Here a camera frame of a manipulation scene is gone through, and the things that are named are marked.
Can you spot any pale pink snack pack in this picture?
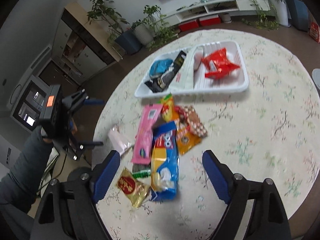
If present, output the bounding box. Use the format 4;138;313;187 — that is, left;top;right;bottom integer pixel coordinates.
108;125;134;157

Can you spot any gold red candy pack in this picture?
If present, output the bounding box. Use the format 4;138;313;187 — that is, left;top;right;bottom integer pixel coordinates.
116;167;150;209

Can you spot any pink snack bar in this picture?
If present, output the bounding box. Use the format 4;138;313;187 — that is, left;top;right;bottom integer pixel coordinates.
131;103;163;165

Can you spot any orange biscuit pack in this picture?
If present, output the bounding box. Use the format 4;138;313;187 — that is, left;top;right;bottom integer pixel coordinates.
176;128;202;155

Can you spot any blue yellow Tipo cake pack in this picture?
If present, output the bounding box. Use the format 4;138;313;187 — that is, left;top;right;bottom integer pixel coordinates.
151;121;179;202

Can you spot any black snack bag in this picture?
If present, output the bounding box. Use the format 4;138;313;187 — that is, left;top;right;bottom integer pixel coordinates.
144;50;187;93

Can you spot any red checkered snack pack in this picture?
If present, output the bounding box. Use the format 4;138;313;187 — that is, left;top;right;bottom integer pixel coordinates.
174;105;208;138

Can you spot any light blue snack bag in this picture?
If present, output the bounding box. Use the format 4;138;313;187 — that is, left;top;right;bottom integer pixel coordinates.
149;59;173;78

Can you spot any yellow red snack pack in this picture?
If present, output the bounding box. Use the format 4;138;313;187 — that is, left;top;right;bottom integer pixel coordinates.
160;94;179;122

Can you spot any white long snack bag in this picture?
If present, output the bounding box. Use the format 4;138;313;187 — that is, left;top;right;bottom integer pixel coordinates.
169;47;203;92

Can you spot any red snack bag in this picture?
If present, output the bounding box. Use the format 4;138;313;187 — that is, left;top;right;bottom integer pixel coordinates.
201;48;240;80

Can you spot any green clear seed pack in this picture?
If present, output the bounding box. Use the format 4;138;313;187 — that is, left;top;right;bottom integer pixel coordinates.
132;164;151;178

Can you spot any grey sleeve left forearm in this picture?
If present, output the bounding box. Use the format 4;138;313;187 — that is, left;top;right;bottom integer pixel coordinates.
1;126;53;213

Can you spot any left hand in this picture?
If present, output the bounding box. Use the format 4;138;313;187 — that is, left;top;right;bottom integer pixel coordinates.
41;127;78;145

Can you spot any wooden cabinet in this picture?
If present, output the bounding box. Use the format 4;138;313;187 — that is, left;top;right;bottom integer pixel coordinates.
52;2;123;85

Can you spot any tall plant blue pot left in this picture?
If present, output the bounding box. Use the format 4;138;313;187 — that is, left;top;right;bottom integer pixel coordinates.
87;0;142;55

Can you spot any tall plant blue pot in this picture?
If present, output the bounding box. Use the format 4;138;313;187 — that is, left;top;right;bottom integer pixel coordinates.
87;0;142;55
286;0;309;32

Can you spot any floral tablecloth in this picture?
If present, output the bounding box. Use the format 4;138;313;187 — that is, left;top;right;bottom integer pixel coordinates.
93;30;319;239

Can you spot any plant in ribbed white pot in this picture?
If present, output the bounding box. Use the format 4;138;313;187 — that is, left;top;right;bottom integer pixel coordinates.
131;20;153;46

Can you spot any trailing vine plant left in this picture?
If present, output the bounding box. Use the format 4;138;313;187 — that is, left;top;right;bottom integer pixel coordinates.
143;5;178;50

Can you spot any white plastic tray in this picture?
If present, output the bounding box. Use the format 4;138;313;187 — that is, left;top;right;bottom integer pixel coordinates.
134;39;250;99

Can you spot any red storage box left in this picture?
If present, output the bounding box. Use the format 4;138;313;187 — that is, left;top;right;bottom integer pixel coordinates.
178;19;200;32

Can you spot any red storage box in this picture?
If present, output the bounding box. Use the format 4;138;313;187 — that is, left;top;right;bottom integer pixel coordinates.
178;19;200;32
199;15;221;27

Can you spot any grey trash bin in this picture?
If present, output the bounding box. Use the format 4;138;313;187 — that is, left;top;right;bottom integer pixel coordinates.
311;68;320;90

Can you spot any red storage box right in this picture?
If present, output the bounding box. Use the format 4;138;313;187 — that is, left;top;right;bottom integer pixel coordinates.
199;15;221;27

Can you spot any small grey pot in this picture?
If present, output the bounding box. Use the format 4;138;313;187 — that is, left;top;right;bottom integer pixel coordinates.
221;12;232;23

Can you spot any red paper bag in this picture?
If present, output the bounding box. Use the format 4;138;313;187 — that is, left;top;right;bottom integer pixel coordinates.
309;22;320;43

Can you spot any white TV console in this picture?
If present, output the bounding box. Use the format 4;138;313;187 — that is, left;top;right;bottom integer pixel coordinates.
164;0;270;25

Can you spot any tall plant blue pot right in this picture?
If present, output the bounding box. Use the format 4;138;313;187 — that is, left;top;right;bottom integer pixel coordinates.
286;0;309;32

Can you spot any hanging vine plant right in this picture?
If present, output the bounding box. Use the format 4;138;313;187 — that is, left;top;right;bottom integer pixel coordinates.
241;0;281;30

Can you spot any plant in white pot right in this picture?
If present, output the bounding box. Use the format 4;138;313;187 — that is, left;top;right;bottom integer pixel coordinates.
269;0;291;28

